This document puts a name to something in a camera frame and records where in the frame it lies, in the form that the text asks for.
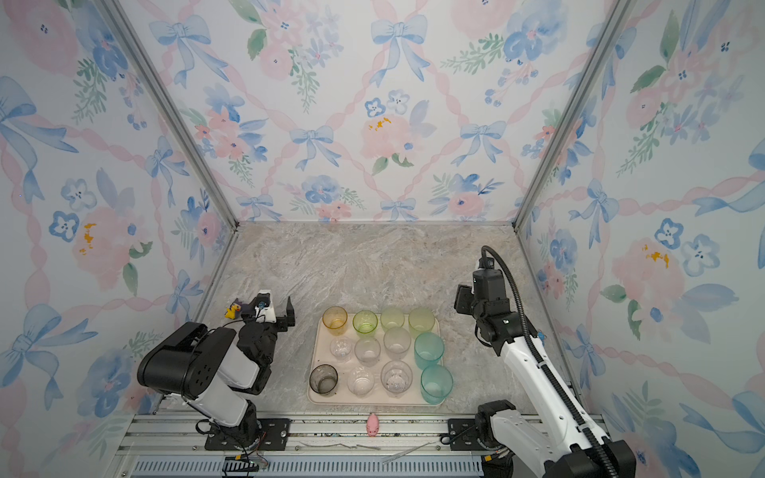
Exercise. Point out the smooth clear plastic cup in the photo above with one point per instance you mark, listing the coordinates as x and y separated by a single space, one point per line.
396 378

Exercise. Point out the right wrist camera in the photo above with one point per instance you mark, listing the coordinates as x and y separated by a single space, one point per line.
486 263

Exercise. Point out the purple yellow toy figure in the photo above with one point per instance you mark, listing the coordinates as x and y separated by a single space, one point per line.
233 312

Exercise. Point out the small clear glass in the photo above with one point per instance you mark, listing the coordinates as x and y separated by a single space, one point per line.
361 382
342 349

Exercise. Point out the cream plastic tray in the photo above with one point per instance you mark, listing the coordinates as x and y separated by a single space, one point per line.
349 370

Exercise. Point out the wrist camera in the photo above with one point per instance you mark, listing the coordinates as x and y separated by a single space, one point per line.
263 307
486 263

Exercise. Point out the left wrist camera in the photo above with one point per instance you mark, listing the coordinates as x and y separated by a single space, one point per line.
263 307

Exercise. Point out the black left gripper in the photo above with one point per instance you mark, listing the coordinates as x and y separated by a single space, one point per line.
283 323

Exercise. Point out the smoky grey plastic cup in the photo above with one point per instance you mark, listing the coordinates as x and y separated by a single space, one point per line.
324 379

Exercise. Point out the pink pig toy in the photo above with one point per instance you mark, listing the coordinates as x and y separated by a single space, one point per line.
373 425

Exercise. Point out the aluminium left corner post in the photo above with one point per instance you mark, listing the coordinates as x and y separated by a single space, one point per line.
116 19

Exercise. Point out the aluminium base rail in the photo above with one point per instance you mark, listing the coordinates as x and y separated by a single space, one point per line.
172 443

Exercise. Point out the aluminium corner post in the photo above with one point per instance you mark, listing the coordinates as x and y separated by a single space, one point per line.
604 48
116 19

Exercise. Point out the dimpled light green cup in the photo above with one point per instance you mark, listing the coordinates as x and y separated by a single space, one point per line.
392 318

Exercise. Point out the yellow plastic cup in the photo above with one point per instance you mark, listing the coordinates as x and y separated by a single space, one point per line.
335 320

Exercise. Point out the smooth green plastic cup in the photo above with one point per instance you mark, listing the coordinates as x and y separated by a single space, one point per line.
365 323

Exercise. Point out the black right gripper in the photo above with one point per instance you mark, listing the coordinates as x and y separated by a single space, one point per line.
462 300

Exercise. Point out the dimpled yellow-green plastic cup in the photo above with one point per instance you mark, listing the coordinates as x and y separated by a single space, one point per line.
421 320

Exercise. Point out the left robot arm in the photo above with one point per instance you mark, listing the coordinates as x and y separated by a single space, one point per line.
215 370

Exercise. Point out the dimpled teal plastic cup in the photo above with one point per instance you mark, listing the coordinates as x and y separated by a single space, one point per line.
436 384

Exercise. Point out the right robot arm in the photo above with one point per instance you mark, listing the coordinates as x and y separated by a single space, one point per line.
572 445

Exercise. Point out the aluminium right corner post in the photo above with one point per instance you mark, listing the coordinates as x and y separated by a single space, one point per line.
604 48

